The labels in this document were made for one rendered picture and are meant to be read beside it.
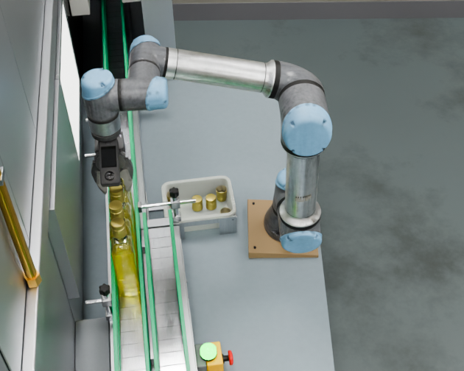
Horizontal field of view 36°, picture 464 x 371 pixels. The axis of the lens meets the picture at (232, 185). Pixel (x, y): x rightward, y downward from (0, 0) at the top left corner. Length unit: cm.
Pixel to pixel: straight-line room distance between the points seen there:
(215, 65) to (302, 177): 36
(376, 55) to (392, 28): 31
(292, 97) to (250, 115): 96
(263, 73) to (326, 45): 258
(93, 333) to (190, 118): 102
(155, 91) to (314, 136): 38
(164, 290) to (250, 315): 27
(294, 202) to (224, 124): 79
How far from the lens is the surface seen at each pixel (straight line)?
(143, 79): 164
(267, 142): 254
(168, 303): 194
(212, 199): 226
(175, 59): 172
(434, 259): 324
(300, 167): 178
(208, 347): 189
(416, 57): 431
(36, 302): 137
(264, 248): 218
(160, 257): 204
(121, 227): 176
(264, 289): 212
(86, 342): 191
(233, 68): 174
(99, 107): 164
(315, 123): 165
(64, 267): 177
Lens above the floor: 248
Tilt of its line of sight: 47 degrees down
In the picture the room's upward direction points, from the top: 1 degrees counter-clockwise
